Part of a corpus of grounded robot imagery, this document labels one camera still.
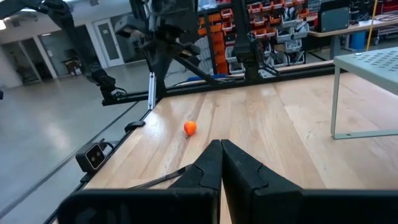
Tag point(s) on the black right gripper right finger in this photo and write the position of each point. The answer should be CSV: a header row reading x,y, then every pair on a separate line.
x,y
248,186

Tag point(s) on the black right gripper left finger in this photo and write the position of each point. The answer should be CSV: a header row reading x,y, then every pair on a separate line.
x,y
199,180

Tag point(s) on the small orange yellow pear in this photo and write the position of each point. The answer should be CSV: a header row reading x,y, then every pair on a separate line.
x,y
190,127

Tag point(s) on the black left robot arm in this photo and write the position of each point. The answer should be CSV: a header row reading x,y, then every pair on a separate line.
x,y
245,46

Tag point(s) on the silver metal strip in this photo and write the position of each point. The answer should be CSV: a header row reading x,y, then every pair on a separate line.
x,y
151,90

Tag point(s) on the black table edge clamp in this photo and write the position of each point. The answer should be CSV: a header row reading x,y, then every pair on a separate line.
x,y
135,125

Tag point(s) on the storage bin rack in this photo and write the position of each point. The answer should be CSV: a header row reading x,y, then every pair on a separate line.
x,y
280,28

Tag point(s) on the mint green perforated shelf riser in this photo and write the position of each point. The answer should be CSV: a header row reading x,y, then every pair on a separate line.
x,y
373,65

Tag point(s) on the wooden workbench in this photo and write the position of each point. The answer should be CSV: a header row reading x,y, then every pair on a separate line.
x,y
357,26

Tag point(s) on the small black table camera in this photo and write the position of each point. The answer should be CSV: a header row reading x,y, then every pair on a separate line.
x,y
91,157

